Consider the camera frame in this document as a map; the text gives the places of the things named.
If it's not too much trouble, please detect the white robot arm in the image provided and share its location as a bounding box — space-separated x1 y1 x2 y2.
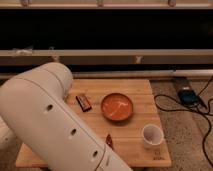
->
0 62 132 171

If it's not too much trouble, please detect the orange bowl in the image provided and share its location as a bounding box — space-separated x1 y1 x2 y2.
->
101 93 133 122

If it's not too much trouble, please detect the dark chocolate bar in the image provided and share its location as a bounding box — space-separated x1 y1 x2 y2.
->
76 94 92 112

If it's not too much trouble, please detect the wooden table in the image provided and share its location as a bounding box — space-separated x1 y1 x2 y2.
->
15 78 172 169

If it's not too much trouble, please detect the white cup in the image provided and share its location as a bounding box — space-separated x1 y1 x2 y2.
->
141 124 164 149

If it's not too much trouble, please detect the black power adapter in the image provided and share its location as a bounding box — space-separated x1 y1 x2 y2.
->
178 89 199 106

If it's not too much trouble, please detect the black cable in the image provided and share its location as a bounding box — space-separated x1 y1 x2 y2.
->
153 77 213 168

